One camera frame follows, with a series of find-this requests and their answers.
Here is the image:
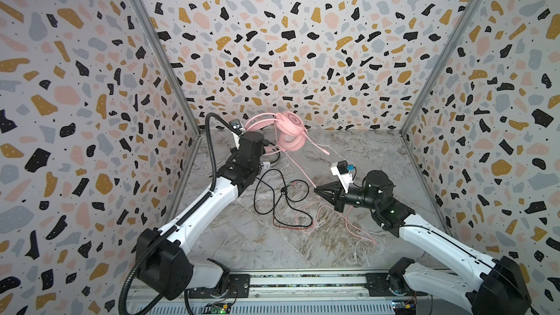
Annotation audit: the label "pink headphone cable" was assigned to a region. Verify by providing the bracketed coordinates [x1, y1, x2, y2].
[283, 148, 379, 246]

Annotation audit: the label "pink headphones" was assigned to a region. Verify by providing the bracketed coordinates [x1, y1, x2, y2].
[245, 112, 330, 155]

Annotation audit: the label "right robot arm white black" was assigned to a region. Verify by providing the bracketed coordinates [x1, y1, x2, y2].
[314, 167, 532, 314]

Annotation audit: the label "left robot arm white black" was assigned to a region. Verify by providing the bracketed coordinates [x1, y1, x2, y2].
[135, 131, 269, 300]

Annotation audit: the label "circuit board right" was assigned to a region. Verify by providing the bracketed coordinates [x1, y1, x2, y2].
[392, 300, 417, 315]

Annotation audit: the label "green circuit board left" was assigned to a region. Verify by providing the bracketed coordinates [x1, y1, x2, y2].
[202, 303, 232, 314]

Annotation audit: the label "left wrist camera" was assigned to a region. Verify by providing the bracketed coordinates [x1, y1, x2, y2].
[229, 120, 245, 137]

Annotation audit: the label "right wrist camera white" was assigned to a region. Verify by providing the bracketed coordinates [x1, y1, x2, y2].
[330, 160, 354, 193]

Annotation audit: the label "black braided headphone cable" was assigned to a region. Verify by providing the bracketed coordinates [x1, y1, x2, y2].
[252, 150, 315, 230]

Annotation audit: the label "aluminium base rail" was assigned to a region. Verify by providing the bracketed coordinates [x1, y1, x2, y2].
[150, 269, 469, 314]

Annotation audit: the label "left aluminium corner post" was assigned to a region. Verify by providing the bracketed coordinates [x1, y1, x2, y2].
[129, 0, 201, 138]

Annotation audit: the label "aluminium corner post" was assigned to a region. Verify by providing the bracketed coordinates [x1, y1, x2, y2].
[400, 0, 483, 139]
[129, 0, 201, 138]

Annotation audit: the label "black corrugated cable conduit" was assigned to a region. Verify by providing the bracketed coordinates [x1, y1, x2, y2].
[119, 112, 239, 315]

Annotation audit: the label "right aluminium corner post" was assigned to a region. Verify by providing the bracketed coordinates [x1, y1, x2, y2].
[400, 0, 483, 139]

